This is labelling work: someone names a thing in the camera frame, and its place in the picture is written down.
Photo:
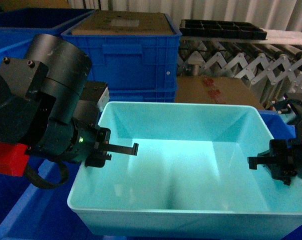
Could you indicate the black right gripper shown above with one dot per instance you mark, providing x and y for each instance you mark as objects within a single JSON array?
[{"x": 285, "y": 157}]

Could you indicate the expandable roller conveyor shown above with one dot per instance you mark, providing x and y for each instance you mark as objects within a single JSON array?
[{"x": 269, "y": 69}]

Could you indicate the dark blue crate at back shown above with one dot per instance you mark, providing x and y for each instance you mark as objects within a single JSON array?
[{"x": 22, "y": 24}]

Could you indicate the blue crate with cardboard lid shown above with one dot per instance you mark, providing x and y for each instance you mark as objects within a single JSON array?
[{"x": 131, "y": 62}]

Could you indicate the lower blue stacked crate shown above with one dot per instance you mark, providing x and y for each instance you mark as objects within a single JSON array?
[{"x": 163, "y": 95}]

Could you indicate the blue crate at left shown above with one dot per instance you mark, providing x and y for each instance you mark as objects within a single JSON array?
[{"x": 13, "y": 45}]

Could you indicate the brown cardboard box red print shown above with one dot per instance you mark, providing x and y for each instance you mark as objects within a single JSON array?
[{"x": 215, "y": 90}]

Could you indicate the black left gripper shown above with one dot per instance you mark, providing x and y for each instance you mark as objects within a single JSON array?
[{"x": 99, "y": 154}]

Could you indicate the black compartment tray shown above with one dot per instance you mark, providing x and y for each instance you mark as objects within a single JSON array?
[{"x": 221, "y": 29}]

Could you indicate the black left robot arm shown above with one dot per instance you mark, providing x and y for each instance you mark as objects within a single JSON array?
[{"x": 49, "y": 108}]

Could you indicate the brown cardboard sheet on crate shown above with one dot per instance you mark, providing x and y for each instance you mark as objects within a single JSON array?
[{"x": 127, "y": 23}]

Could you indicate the light teal plastic bin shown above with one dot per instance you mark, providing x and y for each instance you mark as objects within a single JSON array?
[{"x": 190, "y": 177}]

